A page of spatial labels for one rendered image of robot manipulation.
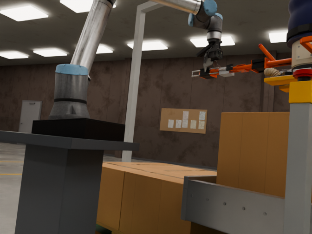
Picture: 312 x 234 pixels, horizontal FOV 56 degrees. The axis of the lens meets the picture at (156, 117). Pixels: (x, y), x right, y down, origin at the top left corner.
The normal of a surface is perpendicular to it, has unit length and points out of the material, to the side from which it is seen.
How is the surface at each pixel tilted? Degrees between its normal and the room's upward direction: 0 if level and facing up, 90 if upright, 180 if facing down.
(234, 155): 90
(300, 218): 90
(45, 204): 90
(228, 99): 90
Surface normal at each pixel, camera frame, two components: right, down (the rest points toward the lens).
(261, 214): -0.70, -0.12
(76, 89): 0.57, -0.09
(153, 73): -0.44, -0.11
